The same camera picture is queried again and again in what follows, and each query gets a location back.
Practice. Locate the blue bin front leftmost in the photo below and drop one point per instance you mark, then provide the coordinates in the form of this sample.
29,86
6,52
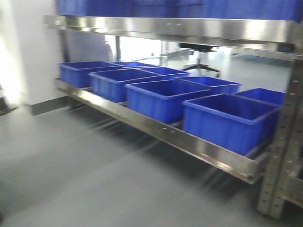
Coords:
77,73

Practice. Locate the blue bin front right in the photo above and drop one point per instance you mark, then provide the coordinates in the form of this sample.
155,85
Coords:
233,122

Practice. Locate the blue bin back right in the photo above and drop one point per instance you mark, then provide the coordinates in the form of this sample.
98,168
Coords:
264,95

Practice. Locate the blue bin back leftmost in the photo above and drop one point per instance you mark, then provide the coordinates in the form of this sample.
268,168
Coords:
134,64

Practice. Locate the stainless steel shelf rack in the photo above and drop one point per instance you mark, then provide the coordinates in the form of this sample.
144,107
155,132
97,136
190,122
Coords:
279,165

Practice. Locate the blue bin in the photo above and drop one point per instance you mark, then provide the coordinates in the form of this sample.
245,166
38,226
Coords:
233,122
134,64
77,73
162,100
167,72
216,85
264,95
111,84

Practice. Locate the black swivel chair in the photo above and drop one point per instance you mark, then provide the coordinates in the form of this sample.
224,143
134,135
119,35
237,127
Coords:
200,49

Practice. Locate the blue crates on upper shelf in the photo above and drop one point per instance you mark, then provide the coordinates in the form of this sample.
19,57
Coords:
291,10

